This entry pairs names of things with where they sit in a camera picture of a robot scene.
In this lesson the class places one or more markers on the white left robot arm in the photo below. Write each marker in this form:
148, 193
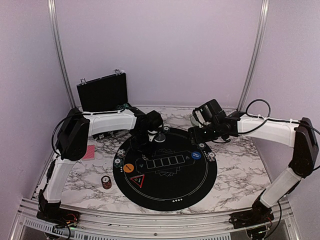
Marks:
70, 139

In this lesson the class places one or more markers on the round black poker mat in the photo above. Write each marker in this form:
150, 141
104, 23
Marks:
173, 179

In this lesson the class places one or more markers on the green 50 chip stack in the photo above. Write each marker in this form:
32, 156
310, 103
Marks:
117, 163

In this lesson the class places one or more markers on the black poker chip case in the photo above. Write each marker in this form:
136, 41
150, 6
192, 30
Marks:
104, 101

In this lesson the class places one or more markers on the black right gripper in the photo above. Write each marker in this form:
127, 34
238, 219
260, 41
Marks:
195, 137

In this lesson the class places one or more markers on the aluminium frame post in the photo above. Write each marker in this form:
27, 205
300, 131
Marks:
59, 51
258, 42

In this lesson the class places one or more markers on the right aluminium frame post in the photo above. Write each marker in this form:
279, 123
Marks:
258, 42

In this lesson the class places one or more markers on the red triangular all-in marker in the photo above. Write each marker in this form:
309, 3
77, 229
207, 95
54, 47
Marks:
138, 179

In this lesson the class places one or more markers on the clear acrylic dealer button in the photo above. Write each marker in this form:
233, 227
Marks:
160, 138

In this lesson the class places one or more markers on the brown red chip stack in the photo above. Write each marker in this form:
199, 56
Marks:
106, 182

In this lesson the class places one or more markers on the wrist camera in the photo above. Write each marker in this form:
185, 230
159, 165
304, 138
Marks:
149, 122
208, 111

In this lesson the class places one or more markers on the green glass bowl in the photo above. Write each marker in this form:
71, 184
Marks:
193, 121

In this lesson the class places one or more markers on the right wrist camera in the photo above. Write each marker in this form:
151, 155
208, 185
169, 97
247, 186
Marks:
208, 111

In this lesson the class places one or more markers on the blue small blind button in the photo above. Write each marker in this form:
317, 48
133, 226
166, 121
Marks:
196, 155

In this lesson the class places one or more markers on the left aluminium frame post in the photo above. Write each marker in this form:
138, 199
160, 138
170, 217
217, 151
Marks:
59, 51

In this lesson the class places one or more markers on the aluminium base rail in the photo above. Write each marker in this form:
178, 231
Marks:
106, 225

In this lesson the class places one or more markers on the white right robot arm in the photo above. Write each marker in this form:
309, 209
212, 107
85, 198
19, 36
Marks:
288, 148

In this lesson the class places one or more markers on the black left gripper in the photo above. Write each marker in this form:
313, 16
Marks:
147, 152

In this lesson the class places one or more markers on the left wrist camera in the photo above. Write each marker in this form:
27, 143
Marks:
149, 122

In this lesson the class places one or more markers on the red playing card deck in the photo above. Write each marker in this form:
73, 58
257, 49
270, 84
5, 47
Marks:
90, 152

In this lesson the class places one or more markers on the orange big blind button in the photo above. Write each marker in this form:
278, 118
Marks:
128, 168

